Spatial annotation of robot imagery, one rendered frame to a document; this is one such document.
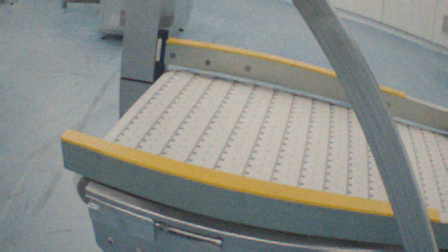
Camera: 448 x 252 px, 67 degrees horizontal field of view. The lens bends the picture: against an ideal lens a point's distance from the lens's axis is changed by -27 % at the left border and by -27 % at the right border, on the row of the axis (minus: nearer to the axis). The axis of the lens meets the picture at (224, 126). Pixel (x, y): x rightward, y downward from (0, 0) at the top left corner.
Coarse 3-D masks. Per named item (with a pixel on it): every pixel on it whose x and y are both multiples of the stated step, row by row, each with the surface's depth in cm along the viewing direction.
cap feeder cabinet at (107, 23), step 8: (104, 0) 305; (112, 0) 302; (120, 0) 300; (176, 0) 310; (184, 0) 324; (104, 8) 307; (112, 8) 305; (120, 8) 303; (176, 8) 315; (184, 8) 330; (104, 16) 311; (112, 16) 308; (120, 16) 307; (176, 16) 320; (184, 16) 336; (104, 24) 314; (112, 24) 312; (120, 24) 310; (176, 24) 326; (184, 24) 345; (104, 32) 319; (112, 32) 317; (120, 32) 314
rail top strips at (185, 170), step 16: (208, 48) 56; (224, 48) 56; (240, 48) 57; (304, 64) 55; (400, 96) 52; (80, 144) 33; (96, 144) 33; (112, 144) 34; (128, 160) 32; (144, 160) 33; (160, 160) 33; (192, 176) 32; (208, 176) 32; (224, 176) 32; (240, 176) 32; (256, 192) 31; (272, 192) 31; (288, 192) 31; (304, 192) 31; (320, 192) 31; (352, 208) 30; (368, 208) 30; (384, 208) 30
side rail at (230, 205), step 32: (64, 160) 35; (96, 160) 33; (128, 192) 34; (160, 192) 33; (192, 192) 32; (224, 192) 31; (256, 224) 32; (288, 224) 32; (320, 224) 31; (352, 224) 30; (384, 224) 30
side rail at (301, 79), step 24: (168, 48) 57; (192, 48) 57; (240, 72) 57; (264, 72) 56; (288, 72) 55; (312, 72) 54; (336, 96) 55; (384, 96) 52; (408, 96) 52; (432, 120) 52
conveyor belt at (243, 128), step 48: (144, 96) 51; (192, 96) 52; (240, 96) 53; (288, 96) 55; (144, 144) 42; (192, 144) 43; (240, 144) 44; (288, 144) 45; (336, 144) 46; (432, 144) 48; (336, 192) 38; (384, 192) 38; (432, 192) 38
